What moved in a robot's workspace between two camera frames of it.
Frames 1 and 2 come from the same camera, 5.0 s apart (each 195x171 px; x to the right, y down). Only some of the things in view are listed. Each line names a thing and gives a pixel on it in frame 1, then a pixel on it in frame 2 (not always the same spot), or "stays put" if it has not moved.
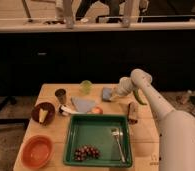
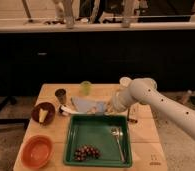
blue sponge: [106, 94] -> [100, 107]
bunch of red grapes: [86, 152] stays put
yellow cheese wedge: [42, 115] stays put
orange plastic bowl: [37, 151] stays put
